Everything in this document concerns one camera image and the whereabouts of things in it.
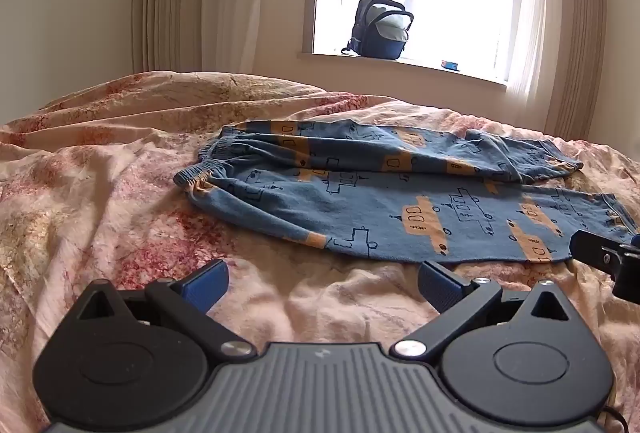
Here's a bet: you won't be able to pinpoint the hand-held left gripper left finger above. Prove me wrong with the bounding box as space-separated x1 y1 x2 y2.
75 259 257 360

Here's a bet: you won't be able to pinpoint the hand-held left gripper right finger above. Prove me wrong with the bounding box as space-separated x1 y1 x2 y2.
392 260 571 360

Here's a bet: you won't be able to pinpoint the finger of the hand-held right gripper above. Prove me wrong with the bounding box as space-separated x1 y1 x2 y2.
570 228 640 301

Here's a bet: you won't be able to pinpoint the blue printed pants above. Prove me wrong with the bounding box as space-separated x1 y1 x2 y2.
173 119 640 264

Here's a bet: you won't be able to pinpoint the pink floral blanket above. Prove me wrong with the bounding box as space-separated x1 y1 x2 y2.
0 70 640 433

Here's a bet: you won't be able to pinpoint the white windowsill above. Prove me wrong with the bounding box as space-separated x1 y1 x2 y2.
297 50 508 90

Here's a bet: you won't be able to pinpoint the dark blue backpack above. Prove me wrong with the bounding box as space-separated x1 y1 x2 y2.
341 0 415 60

